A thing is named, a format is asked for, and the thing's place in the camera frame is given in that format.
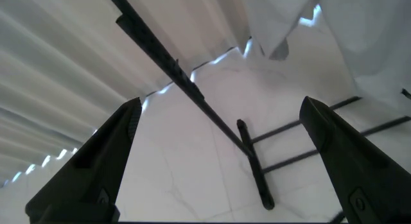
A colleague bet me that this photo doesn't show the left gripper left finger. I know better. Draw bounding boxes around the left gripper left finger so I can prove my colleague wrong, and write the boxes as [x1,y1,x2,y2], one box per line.
[24,97,143,223]

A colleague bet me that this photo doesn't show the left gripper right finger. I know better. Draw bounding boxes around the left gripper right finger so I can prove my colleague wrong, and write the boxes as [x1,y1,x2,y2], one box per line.
[299,96,411,223]

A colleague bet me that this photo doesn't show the white curtain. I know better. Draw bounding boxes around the white curtain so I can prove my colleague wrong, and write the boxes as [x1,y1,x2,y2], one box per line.
[0,0,258,188]

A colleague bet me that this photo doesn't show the pale grey shorts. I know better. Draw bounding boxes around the pale grey shorts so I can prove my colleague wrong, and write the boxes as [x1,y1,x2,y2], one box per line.
[239,0,411,114]

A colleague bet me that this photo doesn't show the black clothes rack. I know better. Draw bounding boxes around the black clothes rack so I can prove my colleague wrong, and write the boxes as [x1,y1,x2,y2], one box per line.
[105,0,411,211]

